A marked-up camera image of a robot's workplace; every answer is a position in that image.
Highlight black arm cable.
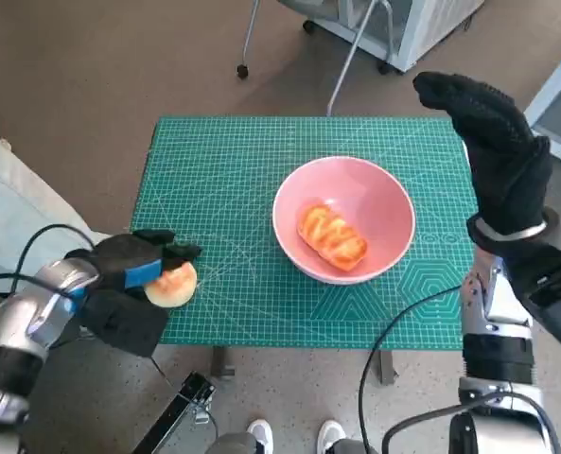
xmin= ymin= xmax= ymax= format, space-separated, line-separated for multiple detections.
xmin=382 ymin=392 xmax=561 ymax=454
xmin=0 ymin=272 xmax=76 ymax=300
xmin=18 ymin=223 xmax=96 ymax=280

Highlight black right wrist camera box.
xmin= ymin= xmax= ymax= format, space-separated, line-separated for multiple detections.
xmin=506 ymin=243 xmax=561 ymax=346

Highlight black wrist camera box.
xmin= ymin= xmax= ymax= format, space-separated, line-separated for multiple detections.
xmin=78 ymin=287 xmax=169 ymax=357
xmin=506 ymin=243 xmax=561 ymax=346

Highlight green cutting mat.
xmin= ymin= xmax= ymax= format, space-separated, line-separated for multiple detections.
xmin=129 ymin=115 xmax=478 ymax=351

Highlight person's leg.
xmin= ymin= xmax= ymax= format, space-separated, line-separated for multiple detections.
xmin=329 ymin=437 xmax=378 ymax=454
xmin=208 ymin=430 xmax=262 ymax=454

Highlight round toy bread bun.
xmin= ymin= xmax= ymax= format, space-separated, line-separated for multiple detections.
xmin=146 ymin=261 xmax=199 ymax=308

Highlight grey table leg bracket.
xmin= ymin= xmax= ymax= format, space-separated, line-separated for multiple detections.
xmin=212 ymin=347 xmax=237 ymax=378
xmin=378 ymin=349 xmax=399 ymax=385

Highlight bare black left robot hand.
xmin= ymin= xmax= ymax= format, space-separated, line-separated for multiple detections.
xmin=93 ymin=229 xmax=203 ymax=297

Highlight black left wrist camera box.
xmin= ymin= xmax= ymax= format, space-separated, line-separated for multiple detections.
xmin=78 ymin=287 xmax=169 ymax=357

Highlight long braided toy bread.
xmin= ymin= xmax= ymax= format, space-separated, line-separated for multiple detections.
xmin=297 ymin=203 xmax=369 ymax=271

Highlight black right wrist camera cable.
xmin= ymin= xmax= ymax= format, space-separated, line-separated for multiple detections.
xmin=358 ymin=283 xmax=465 ymax=454

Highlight white mesh cabinet on casters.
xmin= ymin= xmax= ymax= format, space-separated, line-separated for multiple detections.
xmin=301 ymin=0 xmax=484 ymax=75

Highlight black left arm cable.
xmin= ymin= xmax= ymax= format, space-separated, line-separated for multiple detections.
xmin=0 ymin=272 xmax=76 ymax=300
xmin=18 ymin=223 xmax=96 ymax=280

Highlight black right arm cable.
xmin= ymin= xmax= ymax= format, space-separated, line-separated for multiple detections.
xmin=382 ymin=392 xmax=561 ymax=454

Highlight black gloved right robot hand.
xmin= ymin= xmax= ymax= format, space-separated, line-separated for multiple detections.
xmin=412 ymin=71 xmax=553 ymax=237

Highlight black metal stand bar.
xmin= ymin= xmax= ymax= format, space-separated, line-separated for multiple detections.
xmin=131 ymin=371 xmax=217 ymax=454

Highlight person's foot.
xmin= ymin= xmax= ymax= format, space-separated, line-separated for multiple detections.
xmin=246 ymin=418 xmax=275 ymax=454
xmin=317 ymin=419 xmax=347 ymax=454

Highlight silver chair leg with caster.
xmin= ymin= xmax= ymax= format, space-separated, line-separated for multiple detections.
xmin=236 ymin=0 xmax=261 ymax=79

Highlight thin black cable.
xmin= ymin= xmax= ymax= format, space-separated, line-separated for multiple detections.
xmin=149 ymin=354 xmax=219 ymax=436

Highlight pink bowl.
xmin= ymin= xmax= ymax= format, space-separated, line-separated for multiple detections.
xmin=272 ymin=155 xmax=416 ymax=285

